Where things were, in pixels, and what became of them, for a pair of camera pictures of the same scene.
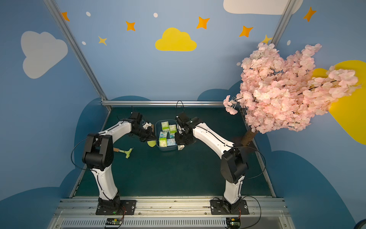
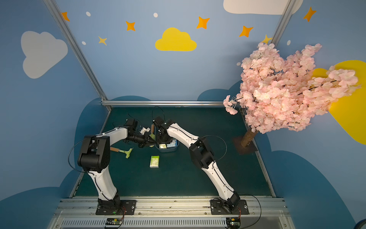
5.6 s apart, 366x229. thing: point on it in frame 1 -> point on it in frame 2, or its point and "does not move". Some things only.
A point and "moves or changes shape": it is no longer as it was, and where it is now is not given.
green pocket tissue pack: (163, 139) moves or changes shape
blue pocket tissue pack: (171, 141) does not move
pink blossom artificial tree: (278, 93) does not move
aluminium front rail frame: (172, 213) does not move
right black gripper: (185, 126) -> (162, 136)
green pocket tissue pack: (172, 130) moves or changes shape
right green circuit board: (233, 222) does not move
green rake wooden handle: (127, 152) does not move
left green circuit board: (113, 221) does not move
